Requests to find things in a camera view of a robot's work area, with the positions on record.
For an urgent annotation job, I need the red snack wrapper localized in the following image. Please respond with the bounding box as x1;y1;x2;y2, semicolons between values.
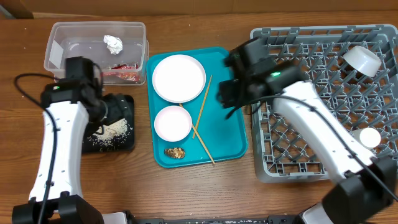
103;63;140;82

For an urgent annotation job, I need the white napkin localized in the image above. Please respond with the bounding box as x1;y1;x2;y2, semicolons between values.
103;35;123;55

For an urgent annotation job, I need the wooden chopstick slanted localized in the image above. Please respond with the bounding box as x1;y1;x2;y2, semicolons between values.
191;120;215;165

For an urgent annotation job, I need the large white plate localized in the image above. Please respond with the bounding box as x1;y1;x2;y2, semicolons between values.
152;54;206;103

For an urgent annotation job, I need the white bowl with crumbs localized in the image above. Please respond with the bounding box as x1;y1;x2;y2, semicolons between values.
154;106;192;142

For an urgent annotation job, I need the brown food scrap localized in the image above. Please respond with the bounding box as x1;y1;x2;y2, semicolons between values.
164;147;185;159

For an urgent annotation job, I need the grey-green bowl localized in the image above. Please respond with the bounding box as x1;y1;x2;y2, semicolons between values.
343;46;382;77

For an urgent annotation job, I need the small white cup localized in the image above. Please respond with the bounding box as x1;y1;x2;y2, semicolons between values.
351;128;381;149

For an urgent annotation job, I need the wooden chopstick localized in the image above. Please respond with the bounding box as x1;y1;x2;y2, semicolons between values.
195;75;213;129

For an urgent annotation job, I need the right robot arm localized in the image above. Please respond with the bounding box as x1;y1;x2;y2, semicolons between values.
216;61;397;223

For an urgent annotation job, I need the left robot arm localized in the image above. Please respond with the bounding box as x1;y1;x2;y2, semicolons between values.
12;78;136;223

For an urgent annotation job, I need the grey dishwasher rack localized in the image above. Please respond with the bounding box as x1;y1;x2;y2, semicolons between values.
250;24;397;183

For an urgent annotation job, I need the spilled rice pile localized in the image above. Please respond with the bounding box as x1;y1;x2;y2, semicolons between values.
83;119;135;152

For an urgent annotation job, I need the black plastic tray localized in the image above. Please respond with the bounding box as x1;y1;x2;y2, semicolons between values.
82;93;135;154

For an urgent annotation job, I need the teal serving tray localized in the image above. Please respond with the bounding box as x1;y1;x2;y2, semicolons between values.
146;47;248;168

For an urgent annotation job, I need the clear plastic storage bin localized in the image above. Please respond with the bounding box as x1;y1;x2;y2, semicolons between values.
44;21;149;85

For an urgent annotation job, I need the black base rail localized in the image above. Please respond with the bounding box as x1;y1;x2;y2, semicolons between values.
102;211;355;224

